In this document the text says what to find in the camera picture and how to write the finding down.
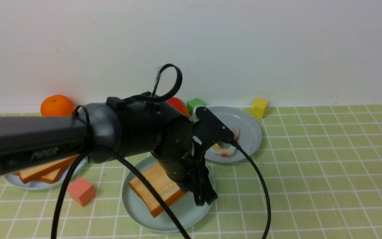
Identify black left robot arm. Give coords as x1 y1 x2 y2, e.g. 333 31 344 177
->
0 102 218 205

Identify yellow cube block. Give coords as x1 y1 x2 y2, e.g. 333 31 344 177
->
250 97 269 119

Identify fried egg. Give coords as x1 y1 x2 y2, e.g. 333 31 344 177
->
210 127 240 157

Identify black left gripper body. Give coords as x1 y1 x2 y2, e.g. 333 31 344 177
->
152 133 208 192

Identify green cube block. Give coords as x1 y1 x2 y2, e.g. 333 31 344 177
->
186 97 206 116

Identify orange mandarin fruit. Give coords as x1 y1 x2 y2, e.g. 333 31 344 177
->
40 94 75 117

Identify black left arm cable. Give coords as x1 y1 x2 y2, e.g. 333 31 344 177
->
50 64 272 239

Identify light blue front plate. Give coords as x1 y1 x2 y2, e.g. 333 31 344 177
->
122 156 211 233

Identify salmon red cube block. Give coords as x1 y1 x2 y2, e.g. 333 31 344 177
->
67 177 96 207

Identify light blue egg plate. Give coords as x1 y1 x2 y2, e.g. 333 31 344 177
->
205 106 262 164

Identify light blue bread plate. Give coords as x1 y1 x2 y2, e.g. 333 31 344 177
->
3 164 72 191

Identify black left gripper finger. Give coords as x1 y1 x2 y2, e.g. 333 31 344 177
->
191 186 205 207
196 173 218 204

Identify red tomato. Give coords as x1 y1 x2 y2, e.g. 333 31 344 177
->
167 97 190 118

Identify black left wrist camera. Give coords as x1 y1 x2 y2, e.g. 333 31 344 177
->
193 107 235 147

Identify pink cube block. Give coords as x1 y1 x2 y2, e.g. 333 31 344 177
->
189 115 198 123

